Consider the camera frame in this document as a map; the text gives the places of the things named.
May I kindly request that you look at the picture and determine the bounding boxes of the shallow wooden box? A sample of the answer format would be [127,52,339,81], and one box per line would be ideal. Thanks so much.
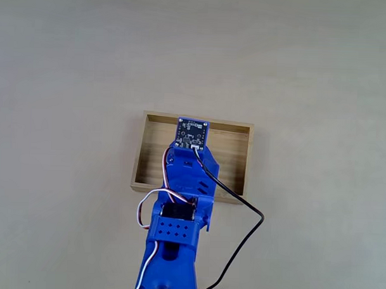
[129,110,255,206]

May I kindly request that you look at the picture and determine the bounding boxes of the white red black servo wire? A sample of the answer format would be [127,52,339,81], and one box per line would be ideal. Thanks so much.
[133,188,198,289]
[160,146,200,206]

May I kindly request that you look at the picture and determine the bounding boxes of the camera circuit board on mount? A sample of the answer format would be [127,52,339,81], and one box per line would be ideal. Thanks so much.
[174,115,211,151]

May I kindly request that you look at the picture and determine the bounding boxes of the black camera cable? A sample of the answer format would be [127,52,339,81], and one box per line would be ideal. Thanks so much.
[188,146,267,289]

